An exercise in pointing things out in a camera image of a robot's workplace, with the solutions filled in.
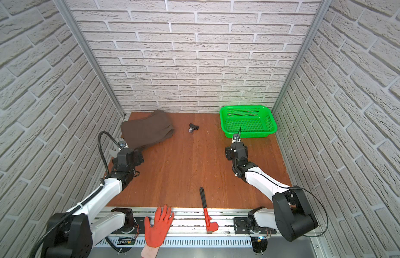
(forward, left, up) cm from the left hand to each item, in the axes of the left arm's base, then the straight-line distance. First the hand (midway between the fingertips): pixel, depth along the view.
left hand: (131, 151), depth 86 cm
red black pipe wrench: (-35, -43, -10) cm, 56 cm away
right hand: (+3, -60, +1) cm, 60 cm away
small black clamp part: (+26, -32, -9) cm, 42 cm away
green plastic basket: (+33, -74, -10) cm, 82 cm away
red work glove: (-38, -18, -10) cm, 43 cm away
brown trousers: (+18, +3, -7) cm, 20 cm away
